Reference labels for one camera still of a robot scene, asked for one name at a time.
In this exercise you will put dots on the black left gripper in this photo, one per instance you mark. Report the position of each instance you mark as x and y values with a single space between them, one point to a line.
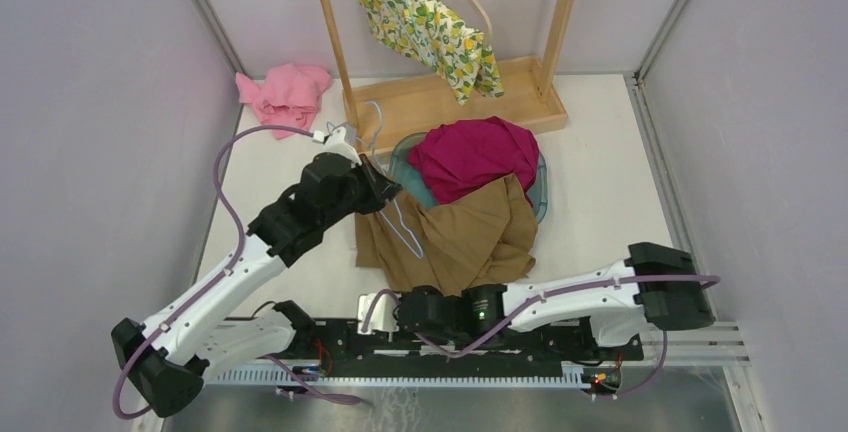
380 188

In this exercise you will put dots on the magenta cloth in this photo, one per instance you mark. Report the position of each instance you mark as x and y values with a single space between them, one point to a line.
457 159

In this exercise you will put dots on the wooden clothes rack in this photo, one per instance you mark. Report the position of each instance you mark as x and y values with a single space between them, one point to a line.
395 109

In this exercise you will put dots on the brown skirt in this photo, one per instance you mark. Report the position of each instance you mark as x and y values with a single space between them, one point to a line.
484 238

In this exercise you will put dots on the yellow patterned cloth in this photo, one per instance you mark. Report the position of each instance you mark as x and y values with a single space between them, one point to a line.
433 34

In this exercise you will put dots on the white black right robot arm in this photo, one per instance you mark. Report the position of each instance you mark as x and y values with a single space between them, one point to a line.
654 286

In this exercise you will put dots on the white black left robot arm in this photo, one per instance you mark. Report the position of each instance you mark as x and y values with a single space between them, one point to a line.
169 356

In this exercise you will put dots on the teal plastic basket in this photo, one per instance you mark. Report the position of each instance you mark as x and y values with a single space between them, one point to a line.
411 179

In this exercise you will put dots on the pink crumpled cloth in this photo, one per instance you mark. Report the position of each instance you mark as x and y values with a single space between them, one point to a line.
287 100

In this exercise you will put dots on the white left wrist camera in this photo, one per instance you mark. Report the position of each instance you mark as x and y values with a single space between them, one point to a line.
341 140

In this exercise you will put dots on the white slotted cable duct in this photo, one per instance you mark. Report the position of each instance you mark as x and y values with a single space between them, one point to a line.
264 373

